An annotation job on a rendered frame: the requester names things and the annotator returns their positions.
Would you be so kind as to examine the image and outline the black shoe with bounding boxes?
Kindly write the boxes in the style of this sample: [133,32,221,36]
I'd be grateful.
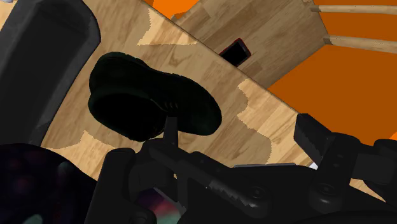
[87,52,223,143]

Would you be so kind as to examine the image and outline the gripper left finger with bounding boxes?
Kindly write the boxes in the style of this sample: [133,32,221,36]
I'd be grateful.
[84,117,271,224]

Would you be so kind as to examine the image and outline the black phone with red case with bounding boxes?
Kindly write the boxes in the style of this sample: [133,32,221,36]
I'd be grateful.
[218,38,252,67]

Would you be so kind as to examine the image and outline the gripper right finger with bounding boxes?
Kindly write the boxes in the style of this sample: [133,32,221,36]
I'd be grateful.
[293,113,397,214]

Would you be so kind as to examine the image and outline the light wooden side table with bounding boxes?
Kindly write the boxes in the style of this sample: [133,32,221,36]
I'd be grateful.
[170,0,397,90]

